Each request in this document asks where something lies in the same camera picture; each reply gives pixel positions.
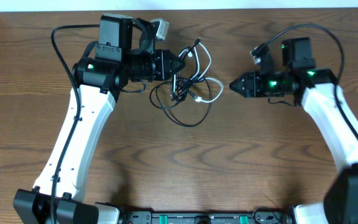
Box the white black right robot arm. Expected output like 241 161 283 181
229 37 358 223

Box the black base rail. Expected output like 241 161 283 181
117 207 296 224

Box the white usb cable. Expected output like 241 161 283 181
172 42 225 104

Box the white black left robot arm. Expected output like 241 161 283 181
13 14 185 223

